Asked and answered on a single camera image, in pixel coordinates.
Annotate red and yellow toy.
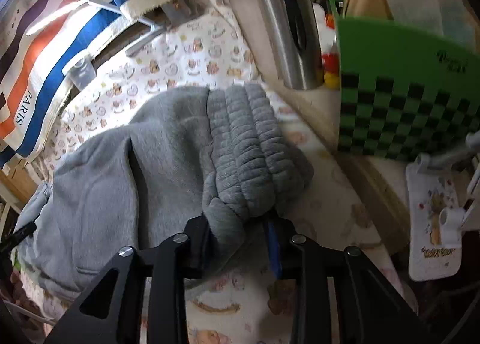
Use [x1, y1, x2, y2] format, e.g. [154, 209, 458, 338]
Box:
[322, 49, 342, 89]

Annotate wooden shelf unit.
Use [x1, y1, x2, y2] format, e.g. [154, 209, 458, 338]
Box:
[210, 0, 338, 149]

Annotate striped printed curtain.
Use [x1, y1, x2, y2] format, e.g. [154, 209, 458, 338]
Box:
[0, 0, 181, 168]

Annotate white desk lamp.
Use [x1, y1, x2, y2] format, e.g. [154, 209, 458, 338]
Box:
[25, 0, 167, 57]

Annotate white bear print bib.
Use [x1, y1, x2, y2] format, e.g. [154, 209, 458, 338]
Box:
[406, 164, 463, 282]

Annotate green checkered box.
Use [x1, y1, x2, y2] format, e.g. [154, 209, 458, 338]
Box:
[328, 0, 480, 162]

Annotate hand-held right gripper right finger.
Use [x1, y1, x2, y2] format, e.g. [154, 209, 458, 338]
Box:
[263, 216, 426, 344]

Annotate clear plastic cup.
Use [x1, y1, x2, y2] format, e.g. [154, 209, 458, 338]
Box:
[62, 57, 96, 89]

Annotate grey pants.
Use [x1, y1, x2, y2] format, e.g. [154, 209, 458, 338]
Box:
[15, 81, 315, 301]

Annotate bear print blanket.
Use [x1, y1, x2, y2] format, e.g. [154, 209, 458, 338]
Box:
[0, 0, 421, 344]

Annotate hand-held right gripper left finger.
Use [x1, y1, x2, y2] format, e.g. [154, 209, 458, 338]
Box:
[44, 215, 211, 344]

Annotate steel thermos bottle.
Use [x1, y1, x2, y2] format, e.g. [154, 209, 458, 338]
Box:
[249, 0, 325, 90]

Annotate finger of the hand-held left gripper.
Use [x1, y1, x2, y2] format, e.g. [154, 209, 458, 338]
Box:
[0, 222, 37, 252]

